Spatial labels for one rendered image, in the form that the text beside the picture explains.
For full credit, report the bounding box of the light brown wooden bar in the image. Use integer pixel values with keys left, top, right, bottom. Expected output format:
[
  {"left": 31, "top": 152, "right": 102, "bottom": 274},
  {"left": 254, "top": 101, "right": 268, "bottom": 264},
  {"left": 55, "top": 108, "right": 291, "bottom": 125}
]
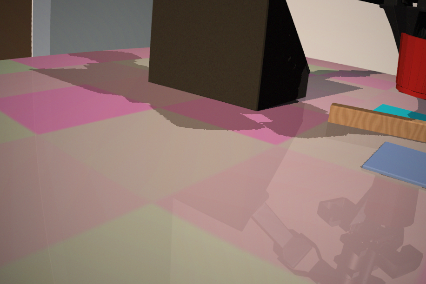
[{"left": 328, "top": 103, "right": 426, "bottom": 142}]

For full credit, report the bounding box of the red cup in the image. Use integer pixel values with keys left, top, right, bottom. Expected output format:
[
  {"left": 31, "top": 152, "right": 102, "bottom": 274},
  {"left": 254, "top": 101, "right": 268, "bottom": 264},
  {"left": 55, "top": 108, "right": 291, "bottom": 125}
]
[{"left": 396, "top": 33, "right": 426, "bottom": 100}]

